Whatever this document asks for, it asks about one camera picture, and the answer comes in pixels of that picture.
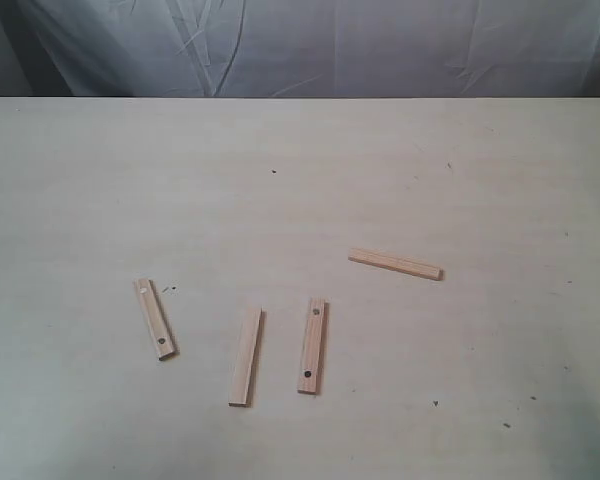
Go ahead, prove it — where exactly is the plain wooden stick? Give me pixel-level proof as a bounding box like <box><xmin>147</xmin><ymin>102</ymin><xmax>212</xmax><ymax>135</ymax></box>
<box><xmin>228</xmin><ymin>307</ymin><xmax>262</xmax><ymax>407</ymax></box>
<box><xmin>348</xmin><ymin>248</ymin><xmax>444</xmax><ymax>281</ymax></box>

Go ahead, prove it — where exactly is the wooden stick with holes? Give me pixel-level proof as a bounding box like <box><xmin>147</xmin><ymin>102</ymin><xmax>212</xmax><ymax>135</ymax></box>
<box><xmin>297</xmin><ymin>298</ymin><xmax>326</xmax><ymax>395</ymax></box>
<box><xmin>133</xmin><ymin>278</ymin><xmax>177</xmax><ymax>361</ymax></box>

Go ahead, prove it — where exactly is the white backdrop cloth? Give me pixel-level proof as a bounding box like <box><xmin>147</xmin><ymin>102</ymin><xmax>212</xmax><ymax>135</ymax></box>
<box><xmin>0</xmin><ymin>1</ymin><xmax>600</xmax><ymax>98</ymax></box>

